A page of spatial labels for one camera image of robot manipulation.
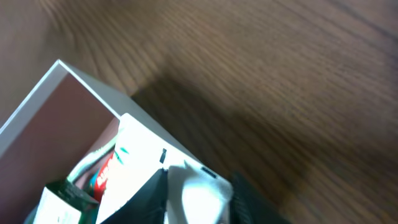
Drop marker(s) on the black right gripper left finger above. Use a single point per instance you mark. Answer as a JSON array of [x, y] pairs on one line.
[[147, 206]]

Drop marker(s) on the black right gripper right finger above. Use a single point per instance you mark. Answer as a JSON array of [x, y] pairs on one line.
[[248, 206]]

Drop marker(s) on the white lotion tube gold cap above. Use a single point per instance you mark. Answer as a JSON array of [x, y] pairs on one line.
[[196, 193]]

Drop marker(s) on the teal red toothpaste tube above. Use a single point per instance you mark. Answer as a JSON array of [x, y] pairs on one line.
[[97, 184]]

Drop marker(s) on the white green toothbrush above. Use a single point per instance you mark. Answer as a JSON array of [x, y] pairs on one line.
[[90, 160]]

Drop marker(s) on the green white soap packet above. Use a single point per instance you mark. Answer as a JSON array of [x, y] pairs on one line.
[[62, 202]]

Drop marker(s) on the white box brown inside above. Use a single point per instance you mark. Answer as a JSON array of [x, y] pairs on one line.
[[53, 128]]

